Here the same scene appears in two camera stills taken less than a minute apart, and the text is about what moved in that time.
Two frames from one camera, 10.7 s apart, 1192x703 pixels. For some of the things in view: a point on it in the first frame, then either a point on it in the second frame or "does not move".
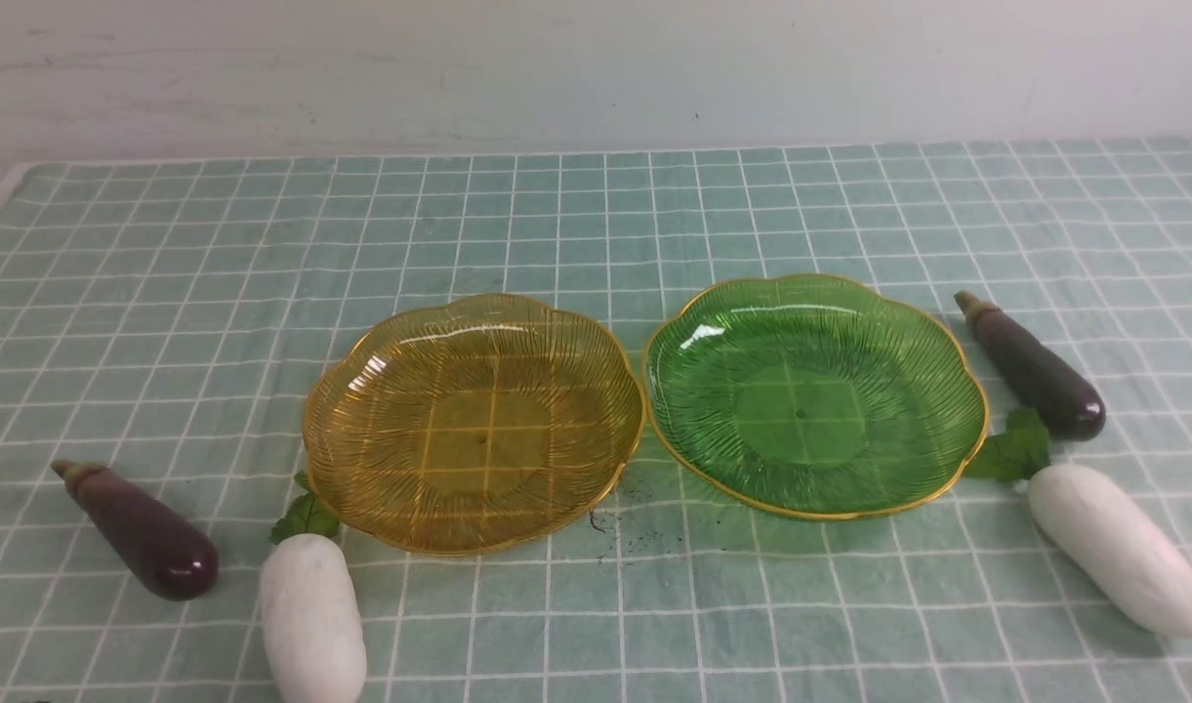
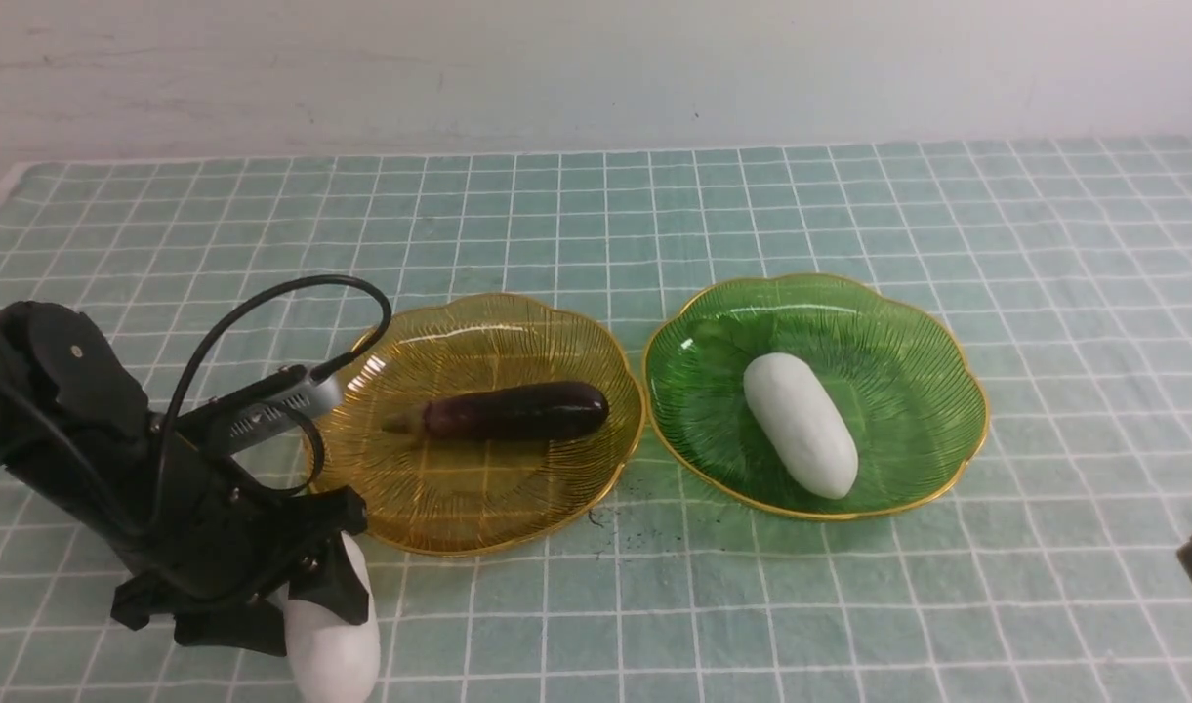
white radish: (1116, 550) → (802, 424)
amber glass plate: (478, 424) does not move
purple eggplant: (1065, 406) → (515, 411)
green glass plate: (812, 395) does not move
